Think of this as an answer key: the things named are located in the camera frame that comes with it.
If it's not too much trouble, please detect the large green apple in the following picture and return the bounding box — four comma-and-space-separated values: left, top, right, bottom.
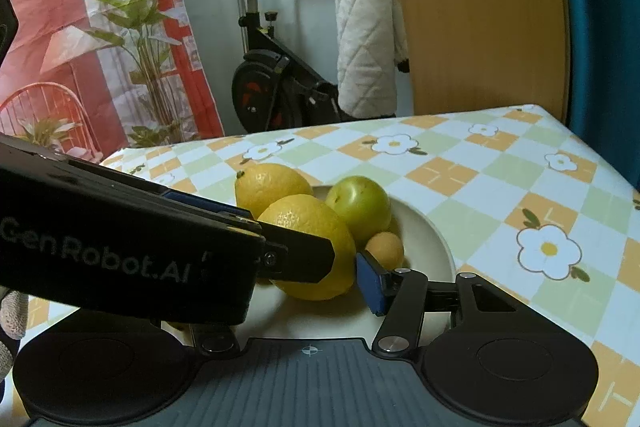
325, 176, 393, 244

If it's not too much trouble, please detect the white quilted jacket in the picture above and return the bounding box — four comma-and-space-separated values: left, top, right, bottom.
331, 0, 409, 120

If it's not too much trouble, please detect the person's left hand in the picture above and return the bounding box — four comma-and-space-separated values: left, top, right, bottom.
0, 286, 29, 380

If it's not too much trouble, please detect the tall green plant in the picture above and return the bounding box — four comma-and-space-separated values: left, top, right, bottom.
82, 0, 198, 148

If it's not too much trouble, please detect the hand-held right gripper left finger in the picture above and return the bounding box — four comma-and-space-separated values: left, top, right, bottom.
162, 190, 260, 224

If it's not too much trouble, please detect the blue curtain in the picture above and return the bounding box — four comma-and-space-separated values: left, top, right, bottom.
547, 0, 640, 188

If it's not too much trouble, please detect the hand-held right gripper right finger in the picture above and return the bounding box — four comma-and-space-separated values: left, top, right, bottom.
257, 223, 336, 285

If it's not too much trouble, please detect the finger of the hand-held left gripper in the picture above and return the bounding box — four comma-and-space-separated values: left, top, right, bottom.
192, 326, 242, 355
356, 252, 531, 354

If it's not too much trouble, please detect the brown longan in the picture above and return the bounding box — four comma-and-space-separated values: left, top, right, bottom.
364, 231, 405, 273

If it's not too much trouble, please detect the beige plate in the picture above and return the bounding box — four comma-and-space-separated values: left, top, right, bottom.
165, 184, 457, 342

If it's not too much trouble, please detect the round yellow lemon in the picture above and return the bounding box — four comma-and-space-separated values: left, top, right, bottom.
235, 163, 315, 221

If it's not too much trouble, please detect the elongated yellow lemon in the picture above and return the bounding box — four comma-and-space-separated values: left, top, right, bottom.
256, 194, 357, 302

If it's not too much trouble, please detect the checked floral tablecloth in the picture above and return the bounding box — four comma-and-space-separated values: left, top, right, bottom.
0, 104, 640, 427

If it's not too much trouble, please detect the small green plant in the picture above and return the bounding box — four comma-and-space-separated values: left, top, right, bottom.
19, 116, 84, 154

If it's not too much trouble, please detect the black exercise bike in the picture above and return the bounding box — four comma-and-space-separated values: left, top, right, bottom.
202, 0, 412, 134

